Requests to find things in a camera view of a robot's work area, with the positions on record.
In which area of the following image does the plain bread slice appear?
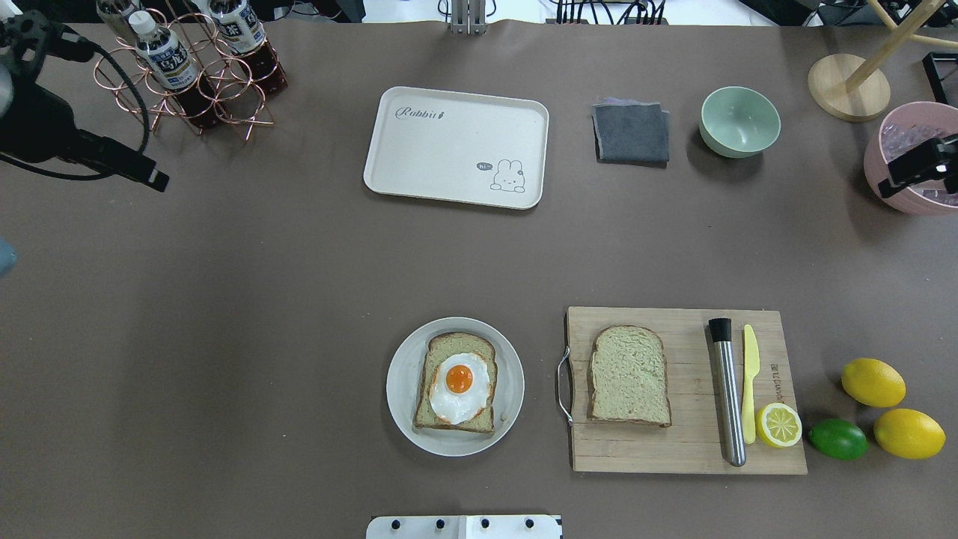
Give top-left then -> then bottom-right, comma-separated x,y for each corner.
588,325 -> 673,427

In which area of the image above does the cream rabbit tray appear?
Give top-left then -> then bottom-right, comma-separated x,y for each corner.
363,86 -> 549,210

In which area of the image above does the pink bowl with ice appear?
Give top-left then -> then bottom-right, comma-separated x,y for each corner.
864,101 -> 957,216

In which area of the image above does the wooden cup stand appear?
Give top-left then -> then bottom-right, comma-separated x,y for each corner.
807,1 -> 957,123

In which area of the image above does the mint green bowl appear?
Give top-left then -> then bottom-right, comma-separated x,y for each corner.
698,86 -> 781,158

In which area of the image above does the yellow lemon upper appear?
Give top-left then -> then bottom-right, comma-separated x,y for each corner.
840,358 -> 907,407

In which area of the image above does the yellow lemon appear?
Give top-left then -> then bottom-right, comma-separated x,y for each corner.
873,407 -> 947,460
840,358 -> 907,407

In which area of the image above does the yellow plastic knife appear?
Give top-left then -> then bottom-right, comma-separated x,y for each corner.
740,324 -> 760,445

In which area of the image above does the steel muddler black tip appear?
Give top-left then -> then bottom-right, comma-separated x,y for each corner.
708,317 -> 746,468

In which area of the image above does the yellow lemon lower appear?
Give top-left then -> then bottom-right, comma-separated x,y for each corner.
873,407 -> 947,460

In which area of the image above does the green lime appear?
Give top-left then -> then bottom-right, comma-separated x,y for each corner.
808,418 -> 869,460

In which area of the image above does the half cut lemon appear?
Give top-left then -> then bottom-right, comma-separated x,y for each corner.
755,402 -> 803,449

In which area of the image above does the grey folded cloth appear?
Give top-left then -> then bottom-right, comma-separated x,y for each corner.
592,98 -> 671,166

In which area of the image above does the fried egg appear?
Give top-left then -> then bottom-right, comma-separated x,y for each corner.
427,353 -> 494,425

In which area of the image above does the white round plate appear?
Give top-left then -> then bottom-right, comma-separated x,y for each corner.
385,317 -> 525,457

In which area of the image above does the tea bottle lower left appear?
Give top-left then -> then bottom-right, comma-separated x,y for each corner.
208,1 -> 288,96

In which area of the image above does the tea bottle upper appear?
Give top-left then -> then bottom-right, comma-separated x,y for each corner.
127,10 -> 219,129

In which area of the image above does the aluminium frame profile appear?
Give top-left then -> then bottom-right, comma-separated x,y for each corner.
446,0 -> 488,35

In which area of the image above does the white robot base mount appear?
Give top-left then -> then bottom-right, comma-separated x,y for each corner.
365,514 -> 564,538

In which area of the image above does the copper wire bottle rack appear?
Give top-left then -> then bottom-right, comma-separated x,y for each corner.
94,1 -> 274,139

